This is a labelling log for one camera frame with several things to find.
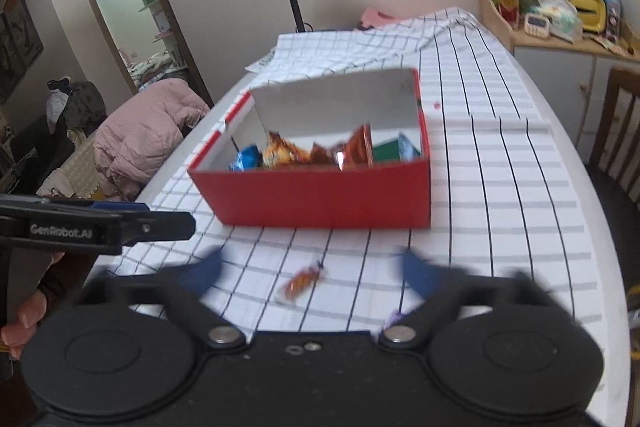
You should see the white kitchen timer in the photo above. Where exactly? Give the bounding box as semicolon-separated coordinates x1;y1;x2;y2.
524;13;552;40

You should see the orange candy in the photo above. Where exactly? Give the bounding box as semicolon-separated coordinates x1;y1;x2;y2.
279;260;329;306

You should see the pink paper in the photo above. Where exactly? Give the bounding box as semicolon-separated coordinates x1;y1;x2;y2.
359;7;397;30

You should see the person's left hand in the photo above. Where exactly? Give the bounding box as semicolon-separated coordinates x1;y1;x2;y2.
1;252;66;351

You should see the white cabinet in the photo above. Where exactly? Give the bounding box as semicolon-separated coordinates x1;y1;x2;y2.
512;44;640;150

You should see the dark clothes pile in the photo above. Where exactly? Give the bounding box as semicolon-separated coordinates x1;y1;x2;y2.
46;78;107;144

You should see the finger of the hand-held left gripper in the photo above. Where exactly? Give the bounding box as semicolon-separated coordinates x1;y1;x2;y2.
121;210;197;246
87;201;151;212

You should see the red cardboard box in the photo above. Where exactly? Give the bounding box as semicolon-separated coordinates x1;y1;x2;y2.
187;68;432;229

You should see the white plastic bag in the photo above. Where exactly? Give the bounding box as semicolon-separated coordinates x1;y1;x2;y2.
534;0;584;44

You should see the wooden chair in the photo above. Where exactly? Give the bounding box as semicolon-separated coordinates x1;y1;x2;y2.
584;67;640;208

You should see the yellow tin box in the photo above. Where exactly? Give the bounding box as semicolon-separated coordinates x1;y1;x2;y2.
565;0;609;34

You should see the shiny blue snack packet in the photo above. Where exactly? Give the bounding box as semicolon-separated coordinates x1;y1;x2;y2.
227;144;262;172

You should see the blue snack packet white label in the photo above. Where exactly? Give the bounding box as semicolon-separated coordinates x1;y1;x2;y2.
397;132;422;162

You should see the dark framed wall picture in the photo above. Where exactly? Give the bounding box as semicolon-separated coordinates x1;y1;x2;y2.
0;0;45;104

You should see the wooden tray shelf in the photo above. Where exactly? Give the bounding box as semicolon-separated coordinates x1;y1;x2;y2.
479;0;640;64

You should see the red-brown snack packet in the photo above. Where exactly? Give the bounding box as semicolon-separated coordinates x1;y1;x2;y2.
310;142;341;166

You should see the orange patterned snack packet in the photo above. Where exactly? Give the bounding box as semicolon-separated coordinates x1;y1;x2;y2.
262;131;311;170

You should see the green snack packet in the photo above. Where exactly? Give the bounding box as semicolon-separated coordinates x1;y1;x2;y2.
372;141;404;165

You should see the shiny orange snack packet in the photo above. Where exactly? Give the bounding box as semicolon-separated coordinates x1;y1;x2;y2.
330;123;374;170

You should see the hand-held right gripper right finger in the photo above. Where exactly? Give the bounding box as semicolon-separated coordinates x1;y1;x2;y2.
377;247;552;351

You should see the pink padded jacket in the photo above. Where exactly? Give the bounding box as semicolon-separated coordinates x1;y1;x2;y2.
94;78;212;200

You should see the patterned sofa cover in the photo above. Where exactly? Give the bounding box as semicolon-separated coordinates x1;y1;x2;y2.
39;141;103;202

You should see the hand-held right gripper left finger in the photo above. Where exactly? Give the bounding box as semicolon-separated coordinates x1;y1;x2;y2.
100;247;248;351

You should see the white checked tablecloth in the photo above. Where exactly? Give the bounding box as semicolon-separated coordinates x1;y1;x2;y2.
95;7;621;344

